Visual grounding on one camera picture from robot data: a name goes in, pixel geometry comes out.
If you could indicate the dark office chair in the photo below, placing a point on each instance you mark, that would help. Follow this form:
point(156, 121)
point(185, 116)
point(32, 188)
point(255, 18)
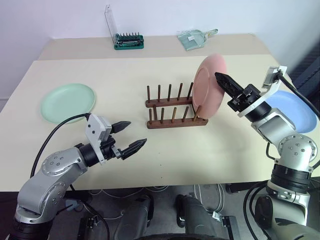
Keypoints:
point(310, 67)

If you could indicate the clear plastic case lid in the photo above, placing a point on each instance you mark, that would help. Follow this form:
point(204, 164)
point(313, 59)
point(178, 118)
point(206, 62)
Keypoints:
point(111, 22)

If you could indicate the wooden dish rack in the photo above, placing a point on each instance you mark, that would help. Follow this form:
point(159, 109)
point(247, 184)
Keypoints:
point(172, 123)

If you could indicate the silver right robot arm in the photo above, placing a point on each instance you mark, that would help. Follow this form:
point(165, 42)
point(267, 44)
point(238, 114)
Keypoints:
point(275, 125)

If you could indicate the blue plate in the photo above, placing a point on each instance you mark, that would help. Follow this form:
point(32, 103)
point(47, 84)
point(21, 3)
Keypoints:
point(297, 110)

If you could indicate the small black box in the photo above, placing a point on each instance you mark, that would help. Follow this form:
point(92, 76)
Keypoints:
point(90, 222)

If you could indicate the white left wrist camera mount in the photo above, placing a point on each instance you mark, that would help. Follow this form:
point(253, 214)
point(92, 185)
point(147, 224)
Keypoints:
point(93, 127)

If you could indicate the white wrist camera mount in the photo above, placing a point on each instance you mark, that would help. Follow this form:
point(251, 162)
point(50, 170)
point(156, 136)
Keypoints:
point(275, 86)
point(93, 127)

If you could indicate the dark grey robot leg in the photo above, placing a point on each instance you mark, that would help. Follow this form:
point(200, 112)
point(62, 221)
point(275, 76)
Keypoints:
point(135, 217)
point(192, 215)

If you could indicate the green screwdriver bit set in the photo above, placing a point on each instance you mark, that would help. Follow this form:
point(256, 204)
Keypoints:
point(128, 45)

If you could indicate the green plate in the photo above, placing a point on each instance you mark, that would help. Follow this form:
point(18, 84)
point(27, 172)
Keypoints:
point(67, 100)

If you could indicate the green dustpan in plastic bag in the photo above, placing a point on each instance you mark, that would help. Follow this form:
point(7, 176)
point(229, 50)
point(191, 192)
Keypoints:
point(192, 40)

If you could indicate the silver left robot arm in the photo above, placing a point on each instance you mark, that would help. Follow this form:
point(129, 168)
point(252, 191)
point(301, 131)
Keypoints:
point(50, 175)

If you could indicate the pink plate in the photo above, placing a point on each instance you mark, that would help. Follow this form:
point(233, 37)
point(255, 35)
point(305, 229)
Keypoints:
point(207, 82)

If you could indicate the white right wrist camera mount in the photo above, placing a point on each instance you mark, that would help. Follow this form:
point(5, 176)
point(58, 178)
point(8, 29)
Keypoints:
point(275, 86)

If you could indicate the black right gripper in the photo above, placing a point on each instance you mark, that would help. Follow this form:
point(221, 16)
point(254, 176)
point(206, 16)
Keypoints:
point(246, 97)

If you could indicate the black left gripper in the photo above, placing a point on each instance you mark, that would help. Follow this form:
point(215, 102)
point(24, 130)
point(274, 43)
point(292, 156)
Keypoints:
point(110, 150)

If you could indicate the metal bracket with black plate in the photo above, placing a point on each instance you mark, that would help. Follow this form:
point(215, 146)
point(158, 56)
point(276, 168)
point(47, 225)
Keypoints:
point(226, 221)

